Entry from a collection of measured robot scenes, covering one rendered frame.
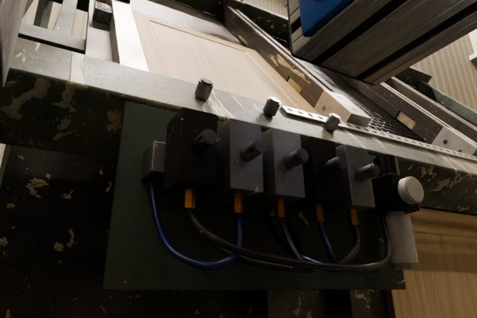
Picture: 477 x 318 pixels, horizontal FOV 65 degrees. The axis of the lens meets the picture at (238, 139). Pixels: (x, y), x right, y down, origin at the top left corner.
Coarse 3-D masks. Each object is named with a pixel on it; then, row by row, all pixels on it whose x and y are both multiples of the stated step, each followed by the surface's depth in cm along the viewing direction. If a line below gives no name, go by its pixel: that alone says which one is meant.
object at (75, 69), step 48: (48, 48) 54; (0, 96) 46; (48, 96) 48; (96, 96) 49; (144, 96) 53; (192, 96) 60; (240, 96) 69; (48, 144) 51; (96, 144) 53; (336, 144) 68; (384, 144) 78; (432, 192) 85
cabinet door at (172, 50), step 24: (144, 24) 100; (168, 24) 111; (144, 48) 82; (168, 48) 90; (192, 48) 99; (216, 48) 110; (240, 48) 121; (168, 72) 74; (192, 72) 81; (216, 72) 88; (240, 72) 97; (264, 72) 107; (264, 96) 87; (288, 96) 94
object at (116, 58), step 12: (108, 0) 112; (120, 12) 92; (120, 24) 83; (132, 24) 87; (120, 36) 76; (132, 36) 79; (120, 48) 69; (132, 48) 72; (120, 60) 64; (132, 60) 66; (144, 60) 69
